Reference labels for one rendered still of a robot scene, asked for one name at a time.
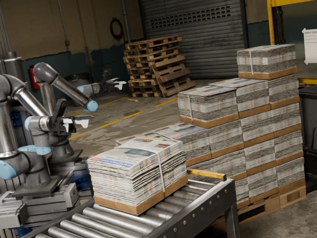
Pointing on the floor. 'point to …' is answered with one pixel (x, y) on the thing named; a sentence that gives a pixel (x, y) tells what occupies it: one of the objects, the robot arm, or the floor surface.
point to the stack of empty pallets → (140, 46)
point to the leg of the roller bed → (232, 222)
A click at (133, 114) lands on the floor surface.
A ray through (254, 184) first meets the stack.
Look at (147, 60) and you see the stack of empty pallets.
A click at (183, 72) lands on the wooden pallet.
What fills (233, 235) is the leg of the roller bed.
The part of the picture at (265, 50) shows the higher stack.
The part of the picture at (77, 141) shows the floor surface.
